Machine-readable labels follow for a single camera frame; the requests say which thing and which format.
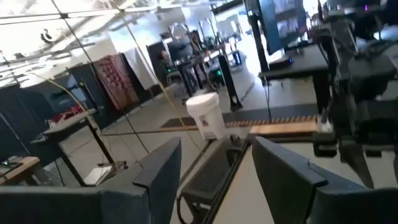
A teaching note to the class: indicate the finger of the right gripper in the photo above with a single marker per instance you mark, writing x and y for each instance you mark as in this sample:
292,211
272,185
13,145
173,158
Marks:
395,168
354,158

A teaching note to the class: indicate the black desk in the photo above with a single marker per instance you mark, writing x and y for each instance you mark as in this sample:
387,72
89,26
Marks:
295,67

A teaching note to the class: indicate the white mounting bracket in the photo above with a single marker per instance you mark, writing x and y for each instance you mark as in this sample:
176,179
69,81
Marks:
325,126

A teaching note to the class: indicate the black perforated computer case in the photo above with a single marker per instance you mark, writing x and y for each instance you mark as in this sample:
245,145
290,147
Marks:
211,174

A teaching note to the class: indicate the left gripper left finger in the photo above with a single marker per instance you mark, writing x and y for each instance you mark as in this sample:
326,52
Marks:
77,207

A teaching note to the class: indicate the white flat sheet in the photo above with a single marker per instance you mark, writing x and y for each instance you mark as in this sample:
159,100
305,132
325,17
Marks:
98,175

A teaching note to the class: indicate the black metal table frame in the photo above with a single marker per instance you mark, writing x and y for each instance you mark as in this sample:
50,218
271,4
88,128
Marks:
280,139

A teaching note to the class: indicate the person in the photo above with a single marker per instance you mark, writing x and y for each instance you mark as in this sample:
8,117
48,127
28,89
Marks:
163,57

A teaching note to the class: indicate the wooden side table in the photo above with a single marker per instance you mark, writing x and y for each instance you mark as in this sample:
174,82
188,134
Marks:
18,166

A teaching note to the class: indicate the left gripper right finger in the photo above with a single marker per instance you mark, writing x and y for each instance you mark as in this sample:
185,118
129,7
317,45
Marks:
295,196

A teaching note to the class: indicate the large monitor screen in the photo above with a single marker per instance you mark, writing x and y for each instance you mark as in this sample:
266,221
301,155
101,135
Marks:
280,25

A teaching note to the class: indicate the white plastic bucket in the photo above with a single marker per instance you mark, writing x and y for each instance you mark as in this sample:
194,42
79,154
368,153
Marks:
206,115

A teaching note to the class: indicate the black floor stand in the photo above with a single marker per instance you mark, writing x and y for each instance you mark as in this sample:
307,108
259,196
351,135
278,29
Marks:
230,84

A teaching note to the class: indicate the red patterned tapestry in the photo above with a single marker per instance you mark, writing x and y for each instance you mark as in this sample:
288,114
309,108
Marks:
116,81

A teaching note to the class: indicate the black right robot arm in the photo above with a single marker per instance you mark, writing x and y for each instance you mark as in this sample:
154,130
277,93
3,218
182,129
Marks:
367,71

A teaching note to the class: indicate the black floor mat striped edge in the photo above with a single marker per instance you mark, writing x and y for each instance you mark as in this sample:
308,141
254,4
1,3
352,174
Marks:
264,112

